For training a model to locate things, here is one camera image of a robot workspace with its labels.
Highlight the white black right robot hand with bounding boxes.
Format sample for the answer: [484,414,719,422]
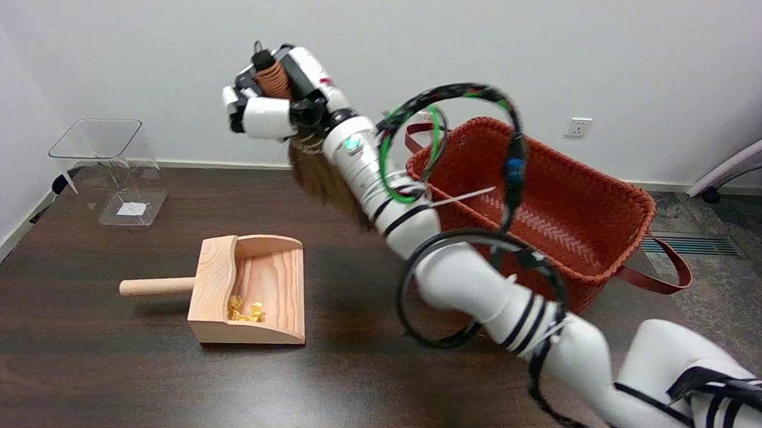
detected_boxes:
[220,40,362,143]

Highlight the small brown hand broom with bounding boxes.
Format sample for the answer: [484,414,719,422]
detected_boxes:
[245,49,382,234]

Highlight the red woven basket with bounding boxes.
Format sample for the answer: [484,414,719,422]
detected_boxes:
[398,114,700,319]

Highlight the clear plastic container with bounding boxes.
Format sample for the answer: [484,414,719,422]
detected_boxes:
[45,115,172,229]

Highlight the wooden dustpan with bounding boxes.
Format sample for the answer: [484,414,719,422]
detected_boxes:
[117,228,310,348]

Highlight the yellow paper scraps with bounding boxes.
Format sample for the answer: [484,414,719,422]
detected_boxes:
[226,295,267,324]

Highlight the white zip tie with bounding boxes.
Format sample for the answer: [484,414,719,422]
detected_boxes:
[428,184,497,211]

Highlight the black floor object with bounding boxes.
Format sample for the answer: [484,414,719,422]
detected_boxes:
[30,172,82,227]

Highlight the floor vent grille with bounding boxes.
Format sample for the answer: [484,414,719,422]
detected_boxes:
[640,231,745,259]

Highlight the green cable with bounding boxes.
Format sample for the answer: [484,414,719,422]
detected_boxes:
[377,101,445,206]

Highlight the plain black cable loop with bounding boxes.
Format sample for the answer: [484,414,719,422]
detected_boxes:
[390,225,762,428]

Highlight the braided black cable loop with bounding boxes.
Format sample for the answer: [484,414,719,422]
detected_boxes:
[372,79,531,235]

